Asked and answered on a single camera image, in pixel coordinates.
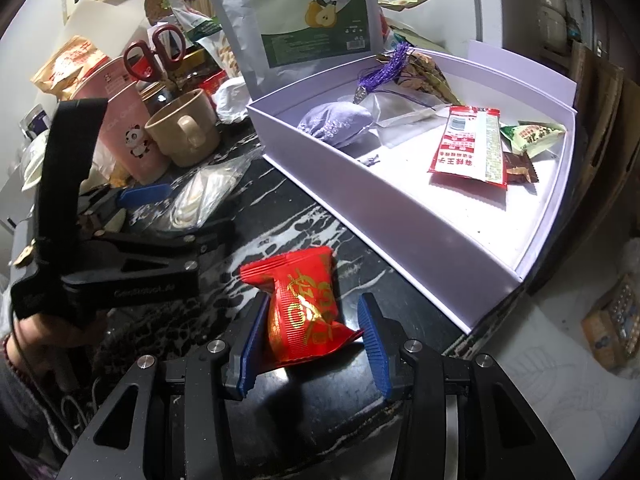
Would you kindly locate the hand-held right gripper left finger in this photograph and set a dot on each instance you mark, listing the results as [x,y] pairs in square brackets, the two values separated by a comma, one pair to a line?
[252,355]

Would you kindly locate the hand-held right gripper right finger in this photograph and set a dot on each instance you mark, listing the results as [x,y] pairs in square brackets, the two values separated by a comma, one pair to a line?
[375,355]

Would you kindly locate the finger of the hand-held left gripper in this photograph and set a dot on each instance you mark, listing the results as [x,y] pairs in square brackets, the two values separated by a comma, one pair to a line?
[170,246]
[145,195]

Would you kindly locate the red gold candy packet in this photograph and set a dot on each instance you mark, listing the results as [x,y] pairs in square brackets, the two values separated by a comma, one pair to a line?
[305,315]

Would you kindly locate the lavender cardboard box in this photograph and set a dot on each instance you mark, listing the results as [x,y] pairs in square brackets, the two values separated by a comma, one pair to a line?
[440,220]

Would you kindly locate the lavender sachet with purple tassel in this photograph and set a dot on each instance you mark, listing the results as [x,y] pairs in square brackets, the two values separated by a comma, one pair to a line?
[335,122]

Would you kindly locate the red white snack packet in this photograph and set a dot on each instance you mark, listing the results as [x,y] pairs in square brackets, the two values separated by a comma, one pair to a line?
[470,147]

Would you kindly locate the brown candy wrapper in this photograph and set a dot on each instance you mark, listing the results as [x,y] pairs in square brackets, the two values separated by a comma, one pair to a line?
[520,167]

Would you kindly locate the clear plastic sachet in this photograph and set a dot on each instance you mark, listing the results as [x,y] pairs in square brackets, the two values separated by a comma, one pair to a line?
[400,115]

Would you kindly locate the green candy packet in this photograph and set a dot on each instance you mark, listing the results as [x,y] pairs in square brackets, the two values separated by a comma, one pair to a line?
[531,137]

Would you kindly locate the gold striped candy packet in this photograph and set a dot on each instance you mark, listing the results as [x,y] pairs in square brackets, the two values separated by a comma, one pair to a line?
[431,72]

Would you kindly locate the person's left forearm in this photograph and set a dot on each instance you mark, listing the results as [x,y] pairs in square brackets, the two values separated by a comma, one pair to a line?
[20,410]

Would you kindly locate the person's left hand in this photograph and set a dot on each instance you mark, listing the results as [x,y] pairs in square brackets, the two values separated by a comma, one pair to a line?
[37,342]

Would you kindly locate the clear bag with white contents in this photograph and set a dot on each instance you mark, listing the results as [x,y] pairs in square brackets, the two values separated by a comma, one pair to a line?
[205,192]

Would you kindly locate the pink panda paper cup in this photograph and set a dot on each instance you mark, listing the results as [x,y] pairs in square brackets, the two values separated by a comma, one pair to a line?
[125,125]

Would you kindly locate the beige mug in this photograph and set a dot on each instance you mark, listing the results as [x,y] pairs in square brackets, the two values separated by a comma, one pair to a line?
[182,127]

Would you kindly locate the dark glass jar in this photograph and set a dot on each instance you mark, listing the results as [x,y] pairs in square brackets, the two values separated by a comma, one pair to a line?
[160,97]

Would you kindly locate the white crumpled tissue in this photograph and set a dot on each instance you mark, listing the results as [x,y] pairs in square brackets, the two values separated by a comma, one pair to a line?
[230,100]

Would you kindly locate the orange snack bag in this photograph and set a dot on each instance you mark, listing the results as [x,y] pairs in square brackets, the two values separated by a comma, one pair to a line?
[65,67]

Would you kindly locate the green white packet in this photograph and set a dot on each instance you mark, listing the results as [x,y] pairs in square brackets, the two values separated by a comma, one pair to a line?
[200,22]

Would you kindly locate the silver stand-up pouch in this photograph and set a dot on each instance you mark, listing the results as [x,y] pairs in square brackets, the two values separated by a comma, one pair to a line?
[300,15]

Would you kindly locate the cardboard box of small goods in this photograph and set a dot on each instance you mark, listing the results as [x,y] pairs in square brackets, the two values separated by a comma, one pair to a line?
[610,320]

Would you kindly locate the beige paper wrapper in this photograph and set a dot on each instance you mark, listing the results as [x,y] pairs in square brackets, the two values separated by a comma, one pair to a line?
[402,2]

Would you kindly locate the brown cardboard sheets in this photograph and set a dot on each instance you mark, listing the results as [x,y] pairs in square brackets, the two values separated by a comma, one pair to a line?
[605,105]

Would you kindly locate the white ceramic pot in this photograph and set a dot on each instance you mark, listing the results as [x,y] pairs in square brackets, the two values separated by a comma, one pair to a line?
[552,15]

